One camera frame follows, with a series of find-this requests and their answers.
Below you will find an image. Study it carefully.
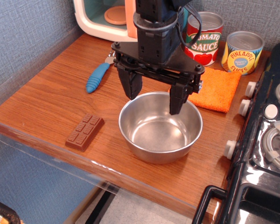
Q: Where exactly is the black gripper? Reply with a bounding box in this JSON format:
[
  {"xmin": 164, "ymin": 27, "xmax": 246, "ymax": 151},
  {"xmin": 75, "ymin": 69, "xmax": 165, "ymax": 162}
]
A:
[{"xmin": 111, "ymin": 12, "xmax": 205, "ymax": 116}]

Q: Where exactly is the brown chocolate bar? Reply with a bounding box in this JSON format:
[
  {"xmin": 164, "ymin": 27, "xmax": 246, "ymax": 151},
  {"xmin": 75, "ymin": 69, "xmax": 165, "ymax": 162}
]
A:
[{"xmin": 65, "ymin": 114, "xmax": 105, "ymax": 152}]

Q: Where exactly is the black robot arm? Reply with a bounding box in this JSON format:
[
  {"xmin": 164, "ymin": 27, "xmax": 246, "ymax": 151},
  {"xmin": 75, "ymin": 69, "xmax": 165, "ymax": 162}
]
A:
[{"xmin": 112, "ymin": 0, "xmax": 205, "ymax": 115}]

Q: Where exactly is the orange cloth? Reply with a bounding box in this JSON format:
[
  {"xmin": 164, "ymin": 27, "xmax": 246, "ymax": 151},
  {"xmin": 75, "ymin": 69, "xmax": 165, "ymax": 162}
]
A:
[{"xmin": 168, "ymin": 66, "xmax": 242, "ymax": 113}]

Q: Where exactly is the steel bowl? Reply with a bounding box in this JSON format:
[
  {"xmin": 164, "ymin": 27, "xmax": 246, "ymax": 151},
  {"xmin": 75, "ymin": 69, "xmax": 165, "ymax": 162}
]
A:
[{"xmin": 119, "ymin": 92, "xmax": 203, "ymax": 164}]

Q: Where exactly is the tomato sauce can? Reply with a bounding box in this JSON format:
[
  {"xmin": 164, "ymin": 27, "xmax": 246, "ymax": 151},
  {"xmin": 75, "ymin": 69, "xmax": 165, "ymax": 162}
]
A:
[{"xmin": 184, "ymin": 11, "xmax": 224, "ymax": 66}]

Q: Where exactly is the orange plate in microwave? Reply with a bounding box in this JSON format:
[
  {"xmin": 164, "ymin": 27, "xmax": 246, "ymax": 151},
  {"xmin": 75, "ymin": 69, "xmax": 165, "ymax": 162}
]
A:
[{"xmin": 104, "ymin": 6, "xmax": 126, "ymax": 25}]

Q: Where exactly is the toy microwave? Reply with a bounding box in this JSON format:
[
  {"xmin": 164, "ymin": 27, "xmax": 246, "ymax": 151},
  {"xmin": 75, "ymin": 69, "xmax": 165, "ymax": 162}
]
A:
[{"xmin": 73, "ymin": 0, "xmax": 189, "ymax": 42}]

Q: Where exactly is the white stove knob middle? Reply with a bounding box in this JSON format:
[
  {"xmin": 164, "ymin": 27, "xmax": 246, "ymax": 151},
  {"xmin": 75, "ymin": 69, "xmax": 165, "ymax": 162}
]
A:
[{"xmin": 238, "ymin": 99, "xmax": 251, "ymax": 117}]

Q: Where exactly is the white stove knob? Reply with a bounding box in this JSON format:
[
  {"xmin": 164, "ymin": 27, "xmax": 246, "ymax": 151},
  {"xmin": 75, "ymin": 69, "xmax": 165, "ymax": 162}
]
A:
[
  {"xmin": 224, "ymin": 140, "xmax": 237, "ymax": 160},
  {"xmin": 245, "ymin": 82, "xmax": 257, "ymax": 98},
  {"xmin": 238, "ymin": 99, "xmax": 251, "ymax": 117}
]

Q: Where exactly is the pineapple slices can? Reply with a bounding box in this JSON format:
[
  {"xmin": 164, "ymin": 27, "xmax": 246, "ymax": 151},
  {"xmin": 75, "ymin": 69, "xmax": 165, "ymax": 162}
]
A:
[{"xmin": 221, "ymin": 31, "xmax": 265, "ymax": 75}]

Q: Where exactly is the white stove knob lower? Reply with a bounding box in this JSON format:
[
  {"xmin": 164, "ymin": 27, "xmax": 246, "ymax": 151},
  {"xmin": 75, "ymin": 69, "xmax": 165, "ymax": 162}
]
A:
[{"xmin": 224, "ymin": 140, "xmax": 237, "ymax": 160}]

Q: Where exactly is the white stove knob upper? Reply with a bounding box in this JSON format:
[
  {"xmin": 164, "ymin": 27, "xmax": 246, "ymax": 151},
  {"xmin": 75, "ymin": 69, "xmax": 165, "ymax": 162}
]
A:
[{"xmin": 245, "ymin": 82, "xmax": 257, "ymax": 98}]

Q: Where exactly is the black toy stove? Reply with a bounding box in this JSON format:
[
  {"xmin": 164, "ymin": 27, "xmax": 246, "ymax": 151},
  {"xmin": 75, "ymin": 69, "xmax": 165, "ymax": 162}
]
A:
[{"xmin": 214, "ymin": 43, "xmax": 280, "ymax": 224}]

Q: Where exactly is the blue handled fork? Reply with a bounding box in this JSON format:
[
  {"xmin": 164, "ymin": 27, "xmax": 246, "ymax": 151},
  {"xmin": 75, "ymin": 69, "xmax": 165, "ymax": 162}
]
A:
[{"xmin": 86, "ymin": 50, "xmax": 115, "ymax": 93}]

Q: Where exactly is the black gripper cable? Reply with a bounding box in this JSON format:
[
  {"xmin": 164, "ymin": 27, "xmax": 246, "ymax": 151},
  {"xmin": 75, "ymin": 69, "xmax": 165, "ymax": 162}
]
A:
[{"xmin": 176, "ymin": 4, "xmax": 203, "ymax": 48}]

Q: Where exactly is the black oven door handle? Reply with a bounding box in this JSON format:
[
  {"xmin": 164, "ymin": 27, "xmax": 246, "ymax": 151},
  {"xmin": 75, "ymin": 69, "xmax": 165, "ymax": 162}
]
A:
[{"xmin": 192, "ymin": 185, "xmax": 227, "ymax": 224}]

